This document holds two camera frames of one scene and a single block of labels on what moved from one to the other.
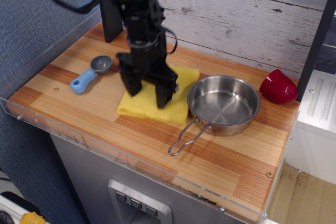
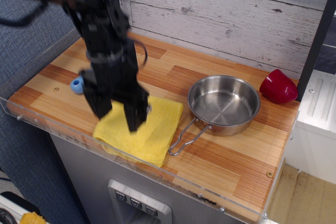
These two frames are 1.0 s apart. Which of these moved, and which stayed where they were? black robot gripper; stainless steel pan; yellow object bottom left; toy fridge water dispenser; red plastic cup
Moved: black robot gripper
Stayed: red plastic cup; yellow object bottom left; toy fridge water dispenser; stainless steel pan
